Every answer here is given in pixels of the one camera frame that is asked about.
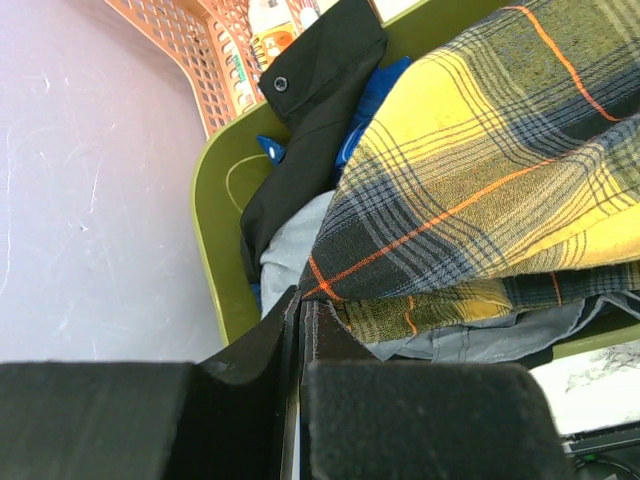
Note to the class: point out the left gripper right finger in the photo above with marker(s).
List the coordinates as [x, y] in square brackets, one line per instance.
[363, 418]

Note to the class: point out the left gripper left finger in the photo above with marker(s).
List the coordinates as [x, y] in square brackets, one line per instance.
[230, 416]

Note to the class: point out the yellow plaid shirt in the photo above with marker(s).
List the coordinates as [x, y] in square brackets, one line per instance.
[500, 175]

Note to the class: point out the black shirt in bin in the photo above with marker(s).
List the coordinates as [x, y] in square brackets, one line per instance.
[314, 87]

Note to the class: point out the green plastic laundry bin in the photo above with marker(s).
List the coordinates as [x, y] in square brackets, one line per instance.
[240, 156]

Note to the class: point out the blue garment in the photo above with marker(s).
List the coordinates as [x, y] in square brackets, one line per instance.
[360, 115]

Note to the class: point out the small boxes in organizer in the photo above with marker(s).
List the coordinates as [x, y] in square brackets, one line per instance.
[262, 30]

